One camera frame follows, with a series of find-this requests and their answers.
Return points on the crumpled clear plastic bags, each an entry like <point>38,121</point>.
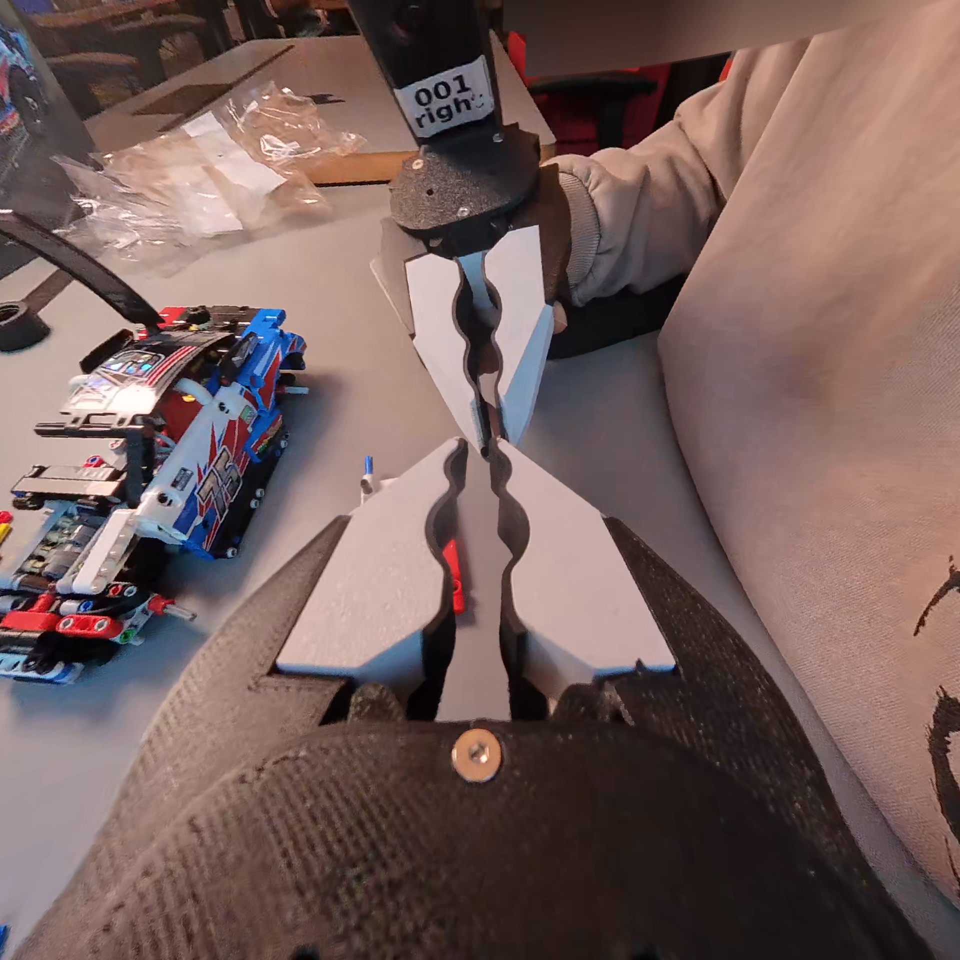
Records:
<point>210,172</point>

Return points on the lego race car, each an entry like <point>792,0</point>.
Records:
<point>202,480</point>

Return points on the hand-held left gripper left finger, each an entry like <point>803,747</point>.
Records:
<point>375,592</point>

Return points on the black curved strip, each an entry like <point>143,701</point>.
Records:
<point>82,262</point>

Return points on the black lego pin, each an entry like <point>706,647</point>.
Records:
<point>487,448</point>

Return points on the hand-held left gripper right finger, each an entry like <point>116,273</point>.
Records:
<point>592,600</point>

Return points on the red and white lego panel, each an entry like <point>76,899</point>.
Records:
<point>455,574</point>

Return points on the black lego tire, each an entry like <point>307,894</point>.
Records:
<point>19,326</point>

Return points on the red chair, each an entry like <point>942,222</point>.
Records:
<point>570,120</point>

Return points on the person's right hand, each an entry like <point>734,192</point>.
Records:
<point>555,247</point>

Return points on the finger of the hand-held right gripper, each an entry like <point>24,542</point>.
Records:
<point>525,322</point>
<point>431,315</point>

